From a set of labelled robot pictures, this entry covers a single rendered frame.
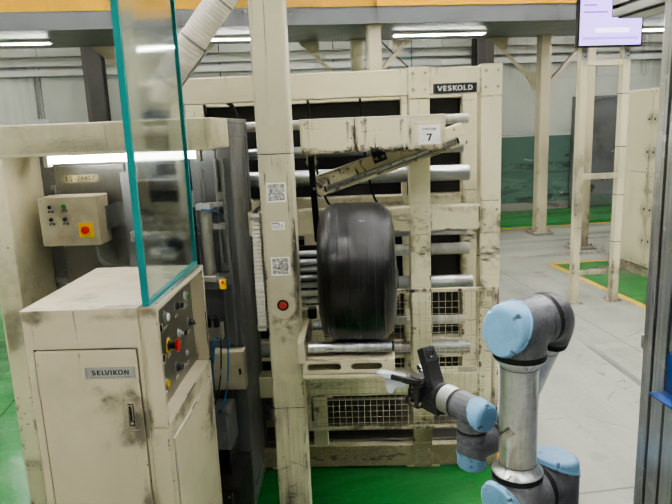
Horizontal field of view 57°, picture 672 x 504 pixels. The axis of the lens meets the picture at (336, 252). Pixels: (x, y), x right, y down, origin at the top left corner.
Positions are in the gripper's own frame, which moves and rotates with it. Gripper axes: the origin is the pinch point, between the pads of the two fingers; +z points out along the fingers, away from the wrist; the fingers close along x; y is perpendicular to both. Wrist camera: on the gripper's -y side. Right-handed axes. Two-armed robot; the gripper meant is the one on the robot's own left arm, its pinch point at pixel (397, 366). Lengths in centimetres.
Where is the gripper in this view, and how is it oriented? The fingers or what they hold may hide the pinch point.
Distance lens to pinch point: 182.2
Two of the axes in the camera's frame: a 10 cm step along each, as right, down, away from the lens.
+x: 8.3, -0.1, 5.6
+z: -5.5, -1.5, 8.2
